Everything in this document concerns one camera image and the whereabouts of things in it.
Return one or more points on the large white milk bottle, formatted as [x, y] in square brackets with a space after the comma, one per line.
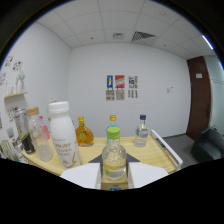
[64, 136]

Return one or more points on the small pink bottle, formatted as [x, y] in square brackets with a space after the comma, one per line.
[45, 128]

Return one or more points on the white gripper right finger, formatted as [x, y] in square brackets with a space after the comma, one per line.
[148, 174]

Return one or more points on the blue yellow wall poster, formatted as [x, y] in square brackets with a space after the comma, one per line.
[110, 81]

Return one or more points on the clear bottle blue cap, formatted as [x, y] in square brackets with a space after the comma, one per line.
[141, 133]

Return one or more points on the glass jar cork lid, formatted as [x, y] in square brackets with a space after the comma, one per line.
[41, 140]

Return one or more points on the ceiling air vent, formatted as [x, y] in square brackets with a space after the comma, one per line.
[143, 36]

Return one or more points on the ceiling strip light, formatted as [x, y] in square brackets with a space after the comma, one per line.
[207, 42]

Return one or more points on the brown door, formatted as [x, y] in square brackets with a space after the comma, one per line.
[197, 96]

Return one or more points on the black yellow tall can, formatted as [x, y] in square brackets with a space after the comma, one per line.
[25, 133]

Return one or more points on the black armchair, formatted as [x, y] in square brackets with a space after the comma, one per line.
[208, 146]

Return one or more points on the amber round bottle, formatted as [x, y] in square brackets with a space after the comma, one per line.
[84, 135]

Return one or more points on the multicolour wall poster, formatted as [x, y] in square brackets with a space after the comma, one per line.
[133, 82]

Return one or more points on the clear bottle green cap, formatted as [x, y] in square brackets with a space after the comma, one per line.
[114, 160]

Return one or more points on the wooden wall shelf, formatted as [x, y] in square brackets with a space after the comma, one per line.
[16, 95]

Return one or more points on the small blue bottle yellow cap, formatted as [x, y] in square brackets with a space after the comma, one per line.
[112, 121]

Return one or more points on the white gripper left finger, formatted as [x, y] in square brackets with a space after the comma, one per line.
[81, 175]

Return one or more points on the red wall poster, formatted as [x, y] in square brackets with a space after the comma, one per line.
[119, 81]

